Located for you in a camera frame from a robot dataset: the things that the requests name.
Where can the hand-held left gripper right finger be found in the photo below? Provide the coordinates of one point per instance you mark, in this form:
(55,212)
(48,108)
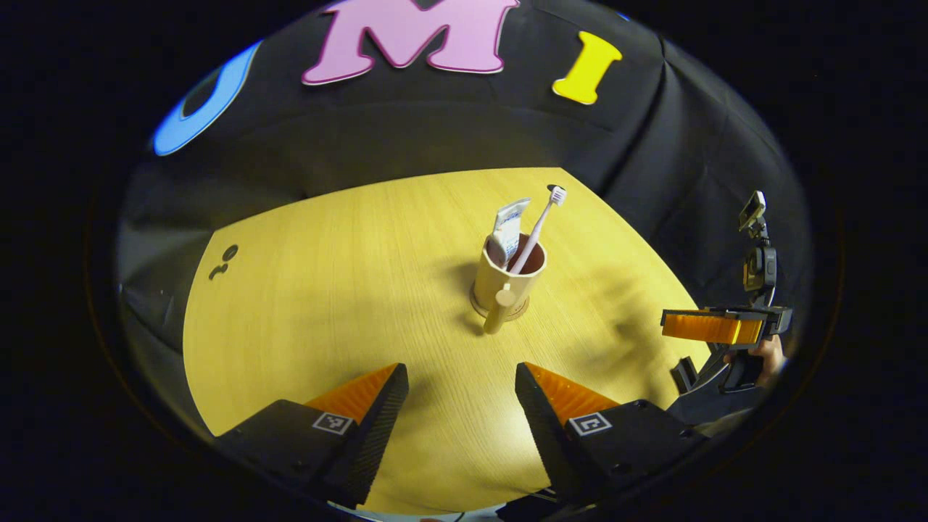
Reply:
(544,435)

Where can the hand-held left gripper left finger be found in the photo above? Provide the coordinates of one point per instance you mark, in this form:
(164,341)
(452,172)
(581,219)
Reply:
(373,435)

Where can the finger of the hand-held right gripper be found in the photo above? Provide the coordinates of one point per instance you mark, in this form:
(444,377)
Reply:
(707,328)

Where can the round brown coaster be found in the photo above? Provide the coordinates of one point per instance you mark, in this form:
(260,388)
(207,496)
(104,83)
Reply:
(518,313)

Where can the white and pink toothbrush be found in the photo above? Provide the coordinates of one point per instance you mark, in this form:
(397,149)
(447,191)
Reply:
(540,225)

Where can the white toothpaste tube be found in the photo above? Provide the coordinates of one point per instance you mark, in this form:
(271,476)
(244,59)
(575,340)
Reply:
(510,225)

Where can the wooden desktop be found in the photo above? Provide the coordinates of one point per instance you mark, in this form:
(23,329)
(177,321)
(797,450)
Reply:
(326,304)

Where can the black backdrop cloth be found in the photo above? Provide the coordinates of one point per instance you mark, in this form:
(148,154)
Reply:
(435,123)

